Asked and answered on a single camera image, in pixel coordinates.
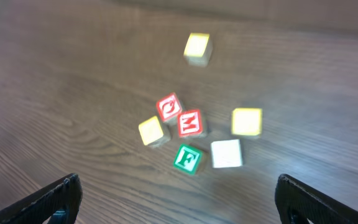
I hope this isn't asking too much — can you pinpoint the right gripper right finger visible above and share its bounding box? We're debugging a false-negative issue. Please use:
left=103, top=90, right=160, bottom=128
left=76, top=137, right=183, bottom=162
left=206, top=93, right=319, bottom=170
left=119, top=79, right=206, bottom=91
left=275, top=174, right=358, bottom=224

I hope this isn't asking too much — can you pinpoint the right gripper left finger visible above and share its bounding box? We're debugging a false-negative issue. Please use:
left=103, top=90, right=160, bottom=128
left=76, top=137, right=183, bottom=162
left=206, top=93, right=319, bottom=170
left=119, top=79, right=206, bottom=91
left=0, top=173, right=83, bottom=224

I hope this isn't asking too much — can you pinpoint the plain white wooden block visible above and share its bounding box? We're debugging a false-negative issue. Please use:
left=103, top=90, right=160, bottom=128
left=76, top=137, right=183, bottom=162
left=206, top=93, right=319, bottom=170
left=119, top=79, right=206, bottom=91
left=211, top=139, right=243, bottom=169

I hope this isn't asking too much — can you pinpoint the green F block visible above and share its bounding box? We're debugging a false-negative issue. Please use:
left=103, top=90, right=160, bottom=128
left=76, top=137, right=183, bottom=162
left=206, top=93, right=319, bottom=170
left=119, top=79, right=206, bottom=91
left=173, top=144, right=209, bottom=175

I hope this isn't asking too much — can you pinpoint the yellow block right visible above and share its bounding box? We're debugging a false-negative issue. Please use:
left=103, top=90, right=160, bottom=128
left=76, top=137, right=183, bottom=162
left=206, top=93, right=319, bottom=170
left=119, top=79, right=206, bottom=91
left=231, top=108, right=262, bottom=138

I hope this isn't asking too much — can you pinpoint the yellow block left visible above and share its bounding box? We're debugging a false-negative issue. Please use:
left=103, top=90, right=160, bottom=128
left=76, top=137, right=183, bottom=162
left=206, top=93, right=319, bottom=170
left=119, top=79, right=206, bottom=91
left=139, top=116, right=172, bottom=147

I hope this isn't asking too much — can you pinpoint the red M block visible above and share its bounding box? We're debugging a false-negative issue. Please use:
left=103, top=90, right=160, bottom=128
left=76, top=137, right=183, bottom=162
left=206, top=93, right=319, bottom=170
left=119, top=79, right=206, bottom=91
left=177, top=109, right=208, bottom=138

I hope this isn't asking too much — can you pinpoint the red O block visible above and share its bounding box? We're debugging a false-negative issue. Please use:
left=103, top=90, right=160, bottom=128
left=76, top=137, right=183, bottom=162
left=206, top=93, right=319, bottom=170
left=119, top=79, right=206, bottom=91
left=156, top=92, right=185, bottom=125

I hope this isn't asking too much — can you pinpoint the far yellow wooden block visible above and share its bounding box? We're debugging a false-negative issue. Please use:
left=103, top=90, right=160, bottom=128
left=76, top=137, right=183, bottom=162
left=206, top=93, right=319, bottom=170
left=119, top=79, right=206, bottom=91
left=183, top=32, right=213, bottom=67

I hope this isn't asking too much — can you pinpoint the cardboard wall panel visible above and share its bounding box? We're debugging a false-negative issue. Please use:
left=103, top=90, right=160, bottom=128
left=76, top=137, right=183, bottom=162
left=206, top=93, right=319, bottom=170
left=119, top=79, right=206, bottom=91
left=110, top=0, right=358, bottom=39

